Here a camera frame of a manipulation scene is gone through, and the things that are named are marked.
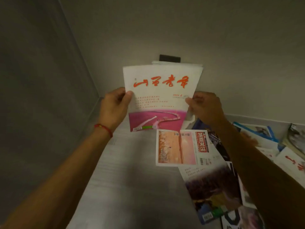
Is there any blue-edged white magazine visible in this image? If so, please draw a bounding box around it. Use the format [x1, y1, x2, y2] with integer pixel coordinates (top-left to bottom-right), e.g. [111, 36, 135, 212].
[233, 121, 280, 152]

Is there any orange and pink cover magazine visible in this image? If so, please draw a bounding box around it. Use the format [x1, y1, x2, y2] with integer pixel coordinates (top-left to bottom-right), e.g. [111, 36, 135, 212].
[156, 129, 213, 167]

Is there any grey photo cover magazine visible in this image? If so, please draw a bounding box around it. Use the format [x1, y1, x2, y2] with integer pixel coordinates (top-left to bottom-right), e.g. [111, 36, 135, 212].
[281, 123, 305, 160]

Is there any black wall plate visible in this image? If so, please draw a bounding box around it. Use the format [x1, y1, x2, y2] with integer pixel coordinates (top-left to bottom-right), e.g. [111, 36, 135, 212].
[159, 54, 181, 63]

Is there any person's left hand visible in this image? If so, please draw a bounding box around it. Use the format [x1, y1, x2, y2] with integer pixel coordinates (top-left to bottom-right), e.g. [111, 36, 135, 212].
[98, 87, 133, 132]

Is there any white magazine with pink photo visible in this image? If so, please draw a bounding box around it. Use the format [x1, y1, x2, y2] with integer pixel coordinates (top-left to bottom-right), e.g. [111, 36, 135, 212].
[123, 64, 203, 132]

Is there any person's right hand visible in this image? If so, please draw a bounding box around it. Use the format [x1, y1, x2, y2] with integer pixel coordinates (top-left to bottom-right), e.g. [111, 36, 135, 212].
[185, 91, 227, 128]

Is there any dark blue cover magazine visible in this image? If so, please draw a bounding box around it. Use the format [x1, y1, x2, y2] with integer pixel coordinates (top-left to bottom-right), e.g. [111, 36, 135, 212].
[191, 119, 231, 162]

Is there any white magazine with red lettering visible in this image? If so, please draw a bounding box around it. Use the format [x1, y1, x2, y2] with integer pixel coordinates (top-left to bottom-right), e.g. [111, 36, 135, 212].
[274, 146, 305, 189]

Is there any red string bracelet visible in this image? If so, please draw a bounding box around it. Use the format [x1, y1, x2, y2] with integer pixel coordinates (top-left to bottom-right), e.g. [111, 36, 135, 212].
[94, 124, 113, 138]

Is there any purple landscape cover magazine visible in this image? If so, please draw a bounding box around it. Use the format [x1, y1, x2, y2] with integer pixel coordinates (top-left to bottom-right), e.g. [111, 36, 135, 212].
[178, 154, 243, 225]

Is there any person's left forearm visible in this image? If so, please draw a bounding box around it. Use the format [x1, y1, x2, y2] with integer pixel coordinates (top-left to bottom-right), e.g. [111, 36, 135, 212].
[0, 125, 114, 229]

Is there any black and white cover magazine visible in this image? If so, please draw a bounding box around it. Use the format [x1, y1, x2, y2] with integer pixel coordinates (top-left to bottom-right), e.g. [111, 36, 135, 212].
[220, 206, 265, 229]

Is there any person's right forearm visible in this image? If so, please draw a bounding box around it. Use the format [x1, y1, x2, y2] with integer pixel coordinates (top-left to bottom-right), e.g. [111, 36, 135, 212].
[211, 117, 305, 229]

